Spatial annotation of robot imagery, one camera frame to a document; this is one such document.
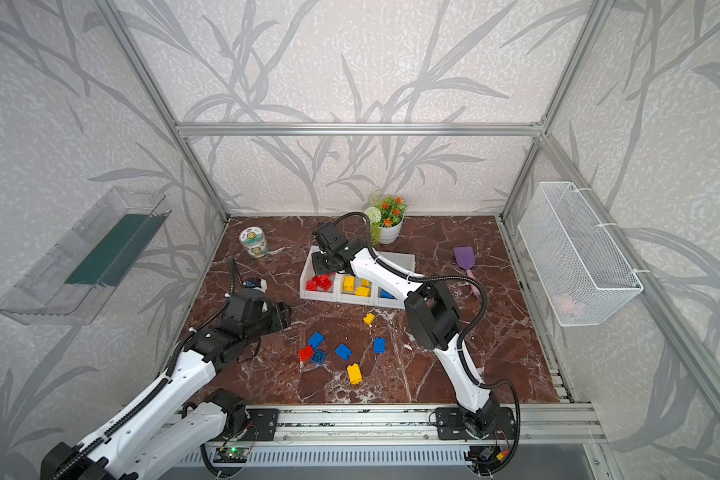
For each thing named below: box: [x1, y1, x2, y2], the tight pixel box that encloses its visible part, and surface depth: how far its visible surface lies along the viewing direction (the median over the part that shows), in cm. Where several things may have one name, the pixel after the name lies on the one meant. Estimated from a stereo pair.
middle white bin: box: [336, 273, 378, 306], surface depth 96 cm
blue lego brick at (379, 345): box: [373, 337, 387, 354], surface depth 88 cm
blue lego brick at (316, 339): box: [308, 331, 325, 349], surface depth 89 cm
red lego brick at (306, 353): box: [297, 345, 315, 362], surface depth 88 cm
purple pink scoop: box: [453, 246, 481, 296], surface depth 110 cm
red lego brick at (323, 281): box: [312, 274, 332, 291], surface depth 98 cm
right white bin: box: [372, 280, 405, 309], surface depth 95 cm
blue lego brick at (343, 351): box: [334, 343, 353, 361], surface depth 86 cm
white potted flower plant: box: [363, 196, 408, 246], surface depth 104 cm
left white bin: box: [299, 246, 337, 302], surface depth 96 cm
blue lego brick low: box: [312, 350, 326, 365], surface depth 85 cm
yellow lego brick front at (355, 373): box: [347, 363, 363, 385], surface depth 82 cm
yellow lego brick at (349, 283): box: [343, 275, 355, 292], surface depth 99 cm
